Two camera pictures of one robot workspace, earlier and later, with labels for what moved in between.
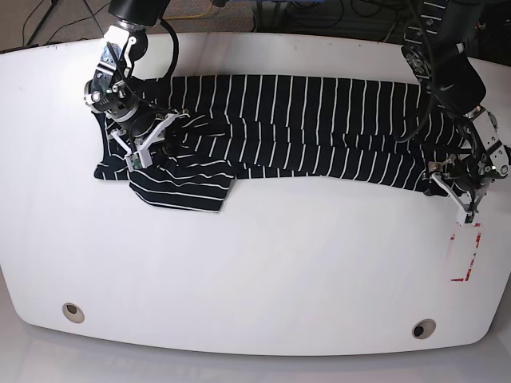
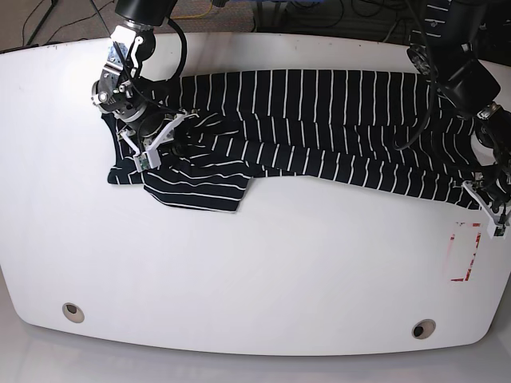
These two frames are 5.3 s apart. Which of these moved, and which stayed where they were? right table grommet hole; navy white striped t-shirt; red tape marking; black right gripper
Moved: black right gripper
Stayed: navy white striped t-shirt; right table grommet hole; red tape marking
